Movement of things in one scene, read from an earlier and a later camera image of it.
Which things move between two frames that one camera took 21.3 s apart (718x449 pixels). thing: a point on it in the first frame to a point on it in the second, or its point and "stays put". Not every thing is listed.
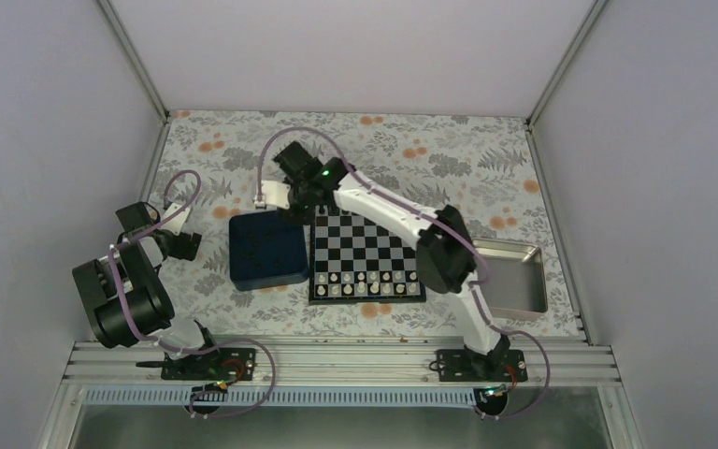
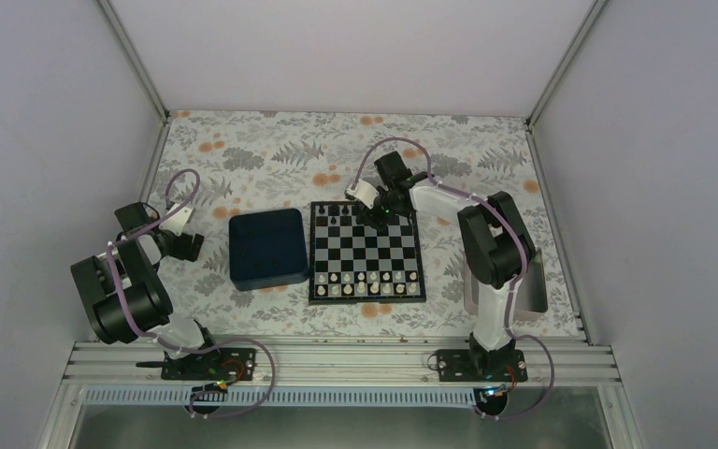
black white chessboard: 356,259 stays put
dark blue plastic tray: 266,250 stays put
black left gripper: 180,251 stays put
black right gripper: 305,217 to 367,217
